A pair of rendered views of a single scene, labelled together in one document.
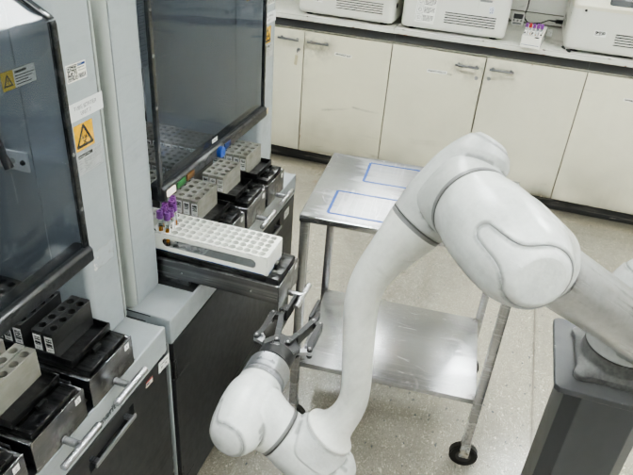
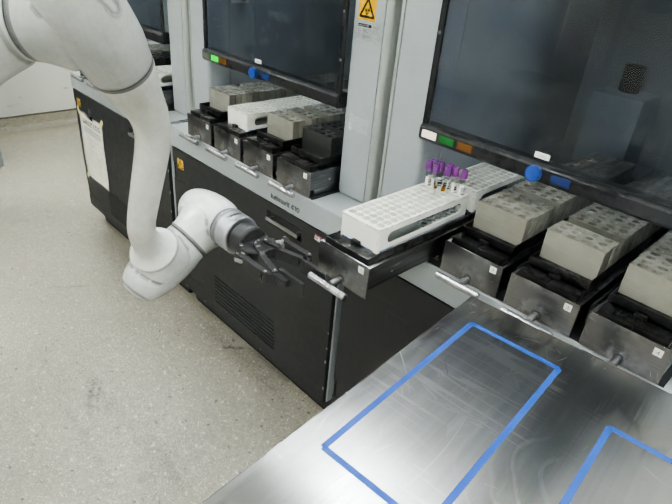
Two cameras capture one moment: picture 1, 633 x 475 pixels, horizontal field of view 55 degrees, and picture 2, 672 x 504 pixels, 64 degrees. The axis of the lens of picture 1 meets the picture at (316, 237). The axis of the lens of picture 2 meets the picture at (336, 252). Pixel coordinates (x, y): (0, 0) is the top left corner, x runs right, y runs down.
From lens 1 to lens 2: 1.78 m
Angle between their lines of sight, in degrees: 95
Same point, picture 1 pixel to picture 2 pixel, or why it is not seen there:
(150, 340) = (329, 208)
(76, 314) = (320, 135)
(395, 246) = not seen: hidden behind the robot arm
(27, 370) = (286, 129)
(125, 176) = (396, 79)
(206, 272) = not seen: hidden behind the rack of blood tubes
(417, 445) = not seen: outside the picture
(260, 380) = (213, 203)
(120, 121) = (404, 21)
